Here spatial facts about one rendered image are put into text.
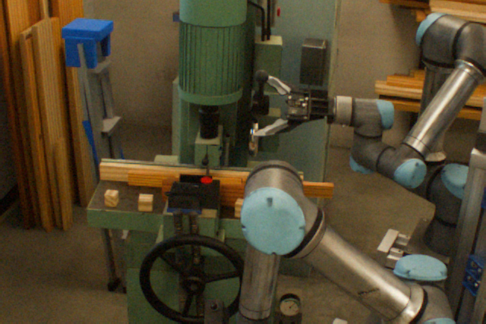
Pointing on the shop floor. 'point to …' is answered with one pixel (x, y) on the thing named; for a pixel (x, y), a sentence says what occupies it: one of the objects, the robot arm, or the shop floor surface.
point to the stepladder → (98, 115)
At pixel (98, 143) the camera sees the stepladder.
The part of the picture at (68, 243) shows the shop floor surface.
